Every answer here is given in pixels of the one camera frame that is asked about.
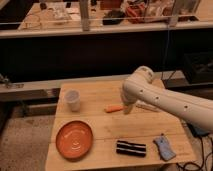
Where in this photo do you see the orange carrot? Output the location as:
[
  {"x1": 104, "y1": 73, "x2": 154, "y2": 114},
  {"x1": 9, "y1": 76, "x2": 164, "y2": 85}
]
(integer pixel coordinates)
[{"x1": 104, "y1": 106, "x2": 123, "y2": 113}]

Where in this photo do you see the blue cloth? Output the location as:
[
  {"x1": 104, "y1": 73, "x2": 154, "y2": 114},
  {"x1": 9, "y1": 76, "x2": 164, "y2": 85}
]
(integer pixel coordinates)
[{"x1": 153, "y1": 134, "x2": 176, "y2": 161}]

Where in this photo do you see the black object on shelf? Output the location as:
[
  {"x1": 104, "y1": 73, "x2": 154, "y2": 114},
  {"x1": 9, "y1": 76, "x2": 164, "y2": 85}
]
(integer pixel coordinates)
[{"x1": 102, "y1": 10, "x2": 125, "y2": 25}]

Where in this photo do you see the black cable on floor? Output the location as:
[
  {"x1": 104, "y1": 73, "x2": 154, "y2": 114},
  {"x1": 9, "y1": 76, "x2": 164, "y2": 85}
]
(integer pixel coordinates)
[{"x1": 175, "y1": 133, "x2": 213, "y2": 171}]

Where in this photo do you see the black box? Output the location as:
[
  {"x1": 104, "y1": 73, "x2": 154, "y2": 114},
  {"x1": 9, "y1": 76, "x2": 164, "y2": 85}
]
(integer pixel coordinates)
[{"x1": 182, "y1": 52, "x2": 213, "y2": 83}]

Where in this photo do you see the red object on shelf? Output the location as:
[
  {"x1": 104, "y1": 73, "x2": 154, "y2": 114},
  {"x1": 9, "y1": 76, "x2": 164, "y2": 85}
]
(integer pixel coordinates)
[{"x1": 125, "y1": 3, "x2": 145, "y2": 24}]

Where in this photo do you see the black white striped object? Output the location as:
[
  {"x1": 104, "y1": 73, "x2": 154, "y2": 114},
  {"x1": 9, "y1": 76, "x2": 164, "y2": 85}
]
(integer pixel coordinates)
[{"x1": 116, "y1": 140, "x2": 146, "y2": 157}]

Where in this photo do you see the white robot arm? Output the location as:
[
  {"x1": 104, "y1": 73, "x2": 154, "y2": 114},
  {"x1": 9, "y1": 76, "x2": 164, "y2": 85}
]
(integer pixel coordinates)
[{"x1": 121, "y1": 66, "x2": 213, "y2": 133}]

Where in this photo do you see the orange plate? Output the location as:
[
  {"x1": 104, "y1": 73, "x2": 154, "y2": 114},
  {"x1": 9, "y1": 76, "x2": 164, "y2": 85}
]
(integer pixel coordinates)
[{"x1": 55, "y1": 120, "x2": 93, "y2": 160}]

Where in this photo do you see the translucent plastic cup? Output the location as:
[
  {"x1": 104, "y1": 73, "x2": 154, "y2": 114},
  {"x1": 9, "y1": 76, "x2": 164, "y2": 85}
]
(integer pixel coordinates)
[{"x1": 64, "y1": 90, "x2": 80, "y2": 112}]

